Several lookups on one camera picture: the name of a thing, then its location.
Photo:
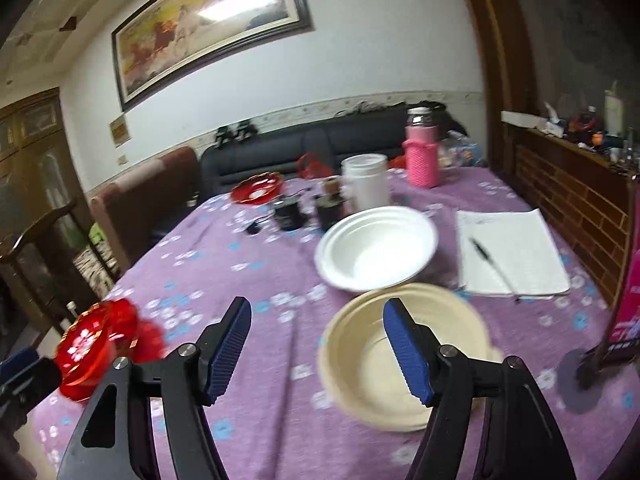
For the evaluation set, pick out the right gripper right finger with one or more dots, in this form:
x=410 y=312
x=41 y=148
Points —
x=520 y=437

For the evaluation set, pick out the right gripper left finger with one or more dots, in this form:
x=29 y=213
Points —
x=114 y=436

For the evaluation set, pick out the red wedding glass plate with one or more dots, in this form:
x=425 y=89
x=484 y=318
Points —
x=107 y=331

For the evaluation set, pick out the beige disposable bowl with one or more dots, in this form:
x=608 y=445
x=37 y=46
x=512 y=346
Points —
x=357 y=364

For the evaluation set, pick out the dark wooden chair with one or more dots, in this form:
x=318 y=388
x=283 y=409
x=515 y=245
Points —
x=69 y=293

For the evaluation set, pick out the purple floral tablecloth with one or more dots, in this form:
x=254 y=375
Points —
x=276 y=421

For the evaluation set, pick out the black ballpoint pen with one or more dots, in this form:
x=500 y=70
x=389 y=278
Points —
x=483 y=252

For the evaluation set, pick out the white paper notebook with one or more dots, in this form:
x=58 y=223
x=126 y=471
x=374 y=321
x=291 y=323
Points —
x=520 y=243

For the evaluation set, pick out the brown pink armchair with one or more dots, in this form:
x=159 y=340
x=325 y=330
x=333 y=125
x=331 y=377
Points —
x=137 y=209

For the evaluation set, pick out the wooden glass cabinet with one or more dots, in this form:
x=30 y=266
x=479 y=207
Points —
x=37 y=169

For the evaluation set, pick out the white bowl stack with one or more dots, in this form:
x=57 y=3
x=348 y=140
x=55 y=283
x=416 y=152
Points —
x=375 y=249

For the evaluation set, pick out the brown wooden sideboard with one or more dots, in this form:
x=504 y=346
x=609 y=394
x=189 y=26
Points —
x=585 y=200

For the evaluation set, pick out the small black clip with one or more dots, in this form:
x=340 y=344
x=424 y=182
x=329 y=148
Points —
x=253 y=228

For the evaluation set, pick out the black jar with cork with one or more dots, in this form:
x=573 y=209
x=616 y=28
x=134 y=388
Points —
x=329 y=204

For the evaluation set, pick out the white plastic jar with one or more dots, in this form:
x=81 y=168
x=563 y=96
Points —
x=365 y=181

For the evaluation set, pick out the black jar left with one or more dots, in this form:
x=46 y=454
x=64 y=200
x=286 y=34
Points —
x=287 y=213

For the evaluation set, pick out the small red plate far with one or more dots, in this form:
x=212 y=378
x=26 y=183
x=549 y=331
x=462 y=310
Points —
x=258 y=189

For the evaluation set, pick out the pink sleeved thermos bottle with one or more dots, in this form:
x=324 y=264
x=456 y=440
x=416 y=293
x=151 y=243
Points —
x=421 y=147

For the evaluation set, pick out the black leather sofa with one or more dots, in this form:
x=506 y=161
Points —
x=239 y=153

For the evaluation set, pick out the framed horse painting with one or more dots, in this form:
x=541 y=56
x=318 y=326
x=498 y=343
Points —
x=165 y=40

